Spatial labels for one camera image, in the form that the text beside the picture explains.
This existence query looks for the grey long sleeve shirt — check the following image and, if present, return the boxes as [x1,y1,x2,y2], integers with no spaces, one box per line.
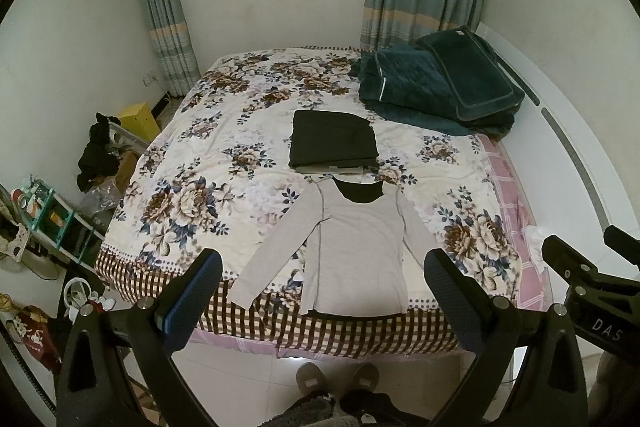
[229,178,437,317]

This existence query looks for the black clothes pile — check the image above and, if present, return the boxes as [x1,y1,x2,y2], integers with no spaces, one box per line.
[76,113,120,193]

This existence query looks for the white bed headboard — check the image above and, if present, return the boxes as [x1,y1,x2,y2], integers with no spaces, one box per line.
[477,24,639,272]

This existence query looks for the red patterned bag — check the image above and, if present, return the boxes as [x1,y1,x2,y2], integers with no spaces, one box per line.
[13,306,62,375]

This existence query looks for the right grey slipper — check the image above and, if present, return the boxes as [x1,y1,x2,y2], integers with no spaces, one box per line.
[347,363,380,392]

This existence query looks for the green white shelf rack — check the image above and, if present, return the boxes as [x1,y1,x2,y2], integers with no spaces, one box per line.
[11,176,104,271]

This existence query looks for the pink checked bed sheet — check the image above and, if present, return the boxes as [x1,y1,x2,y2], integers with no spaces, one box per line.
[191,138,550,361]

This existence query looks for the dark green pillow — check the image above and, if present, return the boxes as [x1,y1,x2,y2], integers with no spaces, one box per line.
[416,26,525,128]

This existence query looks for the floral bed quilt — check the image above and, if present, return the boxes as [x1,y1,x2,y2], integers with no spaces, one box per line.
[96,48,525,359]

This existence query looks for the yellow box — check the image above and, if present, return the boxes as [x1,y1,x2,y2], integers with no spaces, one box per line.
[117,102,160,143]

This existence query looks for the folded black garment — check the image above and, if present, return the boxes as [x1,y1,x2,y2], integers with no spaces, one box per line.
[288,109,378,168]

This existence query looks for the dark green blanket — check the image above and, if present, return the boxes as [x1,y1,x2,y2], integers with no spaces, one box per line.
[349,44,511,138]

